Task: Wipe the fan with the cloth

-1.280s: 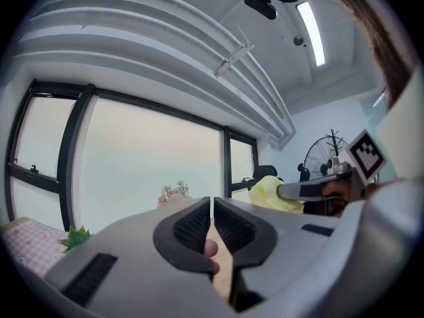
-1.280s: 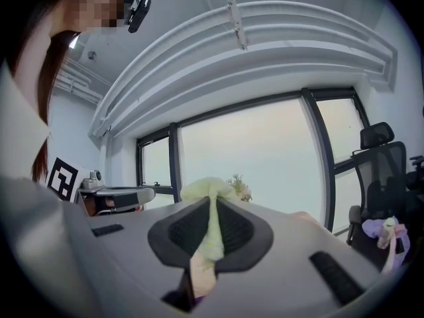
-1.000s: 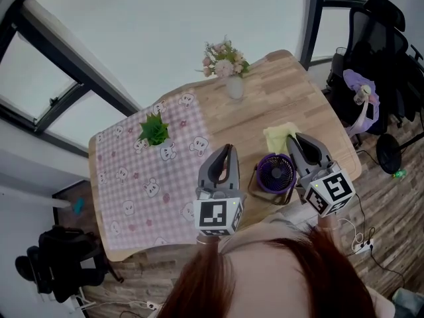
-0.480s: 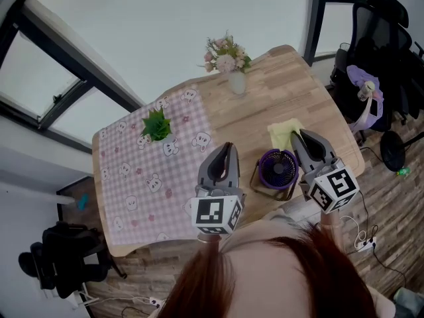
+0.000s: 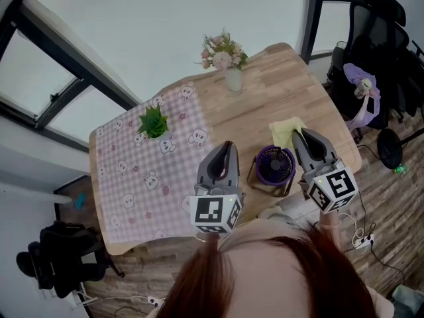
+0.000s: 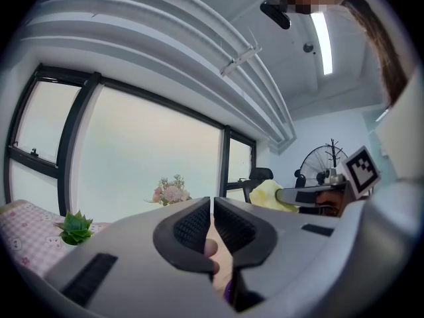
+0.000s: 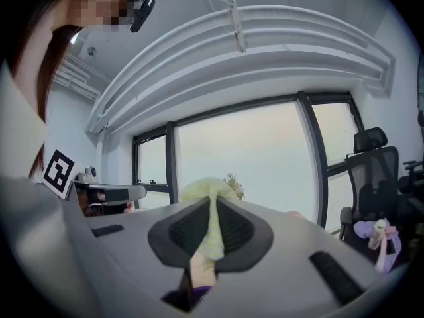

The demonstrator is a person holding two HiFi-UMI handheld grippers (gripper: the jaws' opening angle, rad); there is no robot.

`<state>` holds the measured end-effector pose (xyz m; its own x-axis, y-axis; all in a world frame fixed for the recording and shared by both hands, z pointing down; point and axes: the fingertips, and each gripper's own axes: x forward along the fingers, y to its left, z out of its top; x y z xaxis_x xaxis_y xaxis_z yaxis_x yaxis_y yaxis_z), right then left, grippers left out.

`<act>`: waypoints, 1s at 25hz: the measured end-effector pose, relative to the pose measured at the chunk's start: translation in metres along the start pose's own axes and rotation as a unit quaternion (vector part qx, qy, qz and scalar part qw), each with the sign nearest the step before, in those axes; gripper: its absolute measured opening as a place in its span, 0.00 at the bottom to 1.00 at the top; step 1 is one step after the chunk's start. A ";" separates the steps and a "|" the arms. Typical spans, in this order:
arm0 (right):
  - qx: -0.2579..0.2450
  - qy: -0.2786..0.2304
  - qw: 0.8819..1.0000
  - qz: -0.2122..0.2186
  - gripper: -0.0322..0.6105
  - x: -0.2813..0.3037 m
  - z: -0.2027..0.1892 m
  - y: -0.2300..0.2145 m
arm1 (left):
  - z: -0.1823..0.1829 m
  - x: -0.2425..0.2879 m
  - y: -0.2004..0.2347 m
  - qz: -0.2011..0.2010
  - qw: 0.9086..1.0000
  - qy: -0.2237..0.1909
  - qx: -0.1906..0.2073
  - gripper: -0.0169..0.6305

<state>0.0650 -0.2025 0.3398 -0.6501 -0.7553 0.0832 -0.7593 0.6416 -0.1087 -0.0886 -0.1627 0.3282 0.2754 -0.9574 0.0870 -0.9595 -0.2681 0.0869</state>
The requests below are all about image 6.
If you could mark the green potted plant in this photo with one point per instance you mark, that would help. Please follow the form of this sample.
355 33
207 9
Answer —
75 230

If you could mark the black head-worn camera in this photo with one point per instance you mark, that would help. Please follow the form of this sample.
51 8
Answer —
276 13

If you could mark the person's left hand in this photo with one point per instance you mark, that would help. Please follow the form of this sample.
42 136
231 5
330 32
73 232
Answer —
211 248

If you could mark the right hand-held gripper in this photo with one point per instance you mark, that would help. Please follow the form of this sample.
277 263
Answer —
361 174

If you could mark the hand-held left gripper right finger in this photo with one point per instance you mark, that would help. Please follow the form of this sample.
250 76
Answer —
298 260

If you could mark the pink checked tablecloth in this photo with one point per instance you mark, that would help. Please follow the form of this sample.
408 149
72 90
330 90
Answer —
26 237

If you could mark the white pipe bracket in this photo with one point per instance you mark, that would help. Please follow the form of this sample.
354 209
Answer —
240 60

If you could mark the black office chair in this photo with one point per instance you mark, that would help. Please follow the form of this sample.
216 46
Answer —
261 174

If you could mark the pink flower bouquet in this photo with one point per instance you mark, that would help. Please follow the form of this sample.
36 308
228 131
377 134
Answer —
170 192

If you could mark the person's right hand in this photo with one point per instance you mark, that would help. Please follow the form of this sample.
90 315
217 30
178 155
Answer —
329 200

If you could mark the black coat rack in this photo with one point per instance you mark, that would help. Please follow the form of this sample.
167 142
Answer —
333 151

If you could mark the yellow cleaning cloth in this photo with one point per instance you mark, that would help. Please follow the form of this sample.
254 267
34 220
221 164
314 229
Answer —
265 194

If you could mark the black framed window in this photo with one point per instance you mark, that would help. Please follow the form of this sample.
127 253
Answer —
149 151

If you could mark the long ceiling light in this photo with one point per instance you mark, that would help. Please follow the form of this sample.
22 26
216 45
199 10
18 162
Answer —
322 43

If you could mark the ceiling smoke detector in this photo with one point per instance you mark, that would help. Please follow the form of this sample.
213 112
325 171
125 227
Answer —
308 47

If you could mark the white ceiling pipe run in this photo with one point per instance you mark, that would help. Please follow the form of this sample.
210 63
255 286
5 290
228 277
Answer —
149 45

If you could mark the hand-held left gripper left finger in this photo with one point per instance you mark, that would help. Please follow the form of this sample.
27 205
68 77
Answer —
132 270

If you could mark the black standing floor fan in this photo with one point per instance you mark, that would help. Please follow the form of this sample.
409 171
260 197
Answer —
314 162

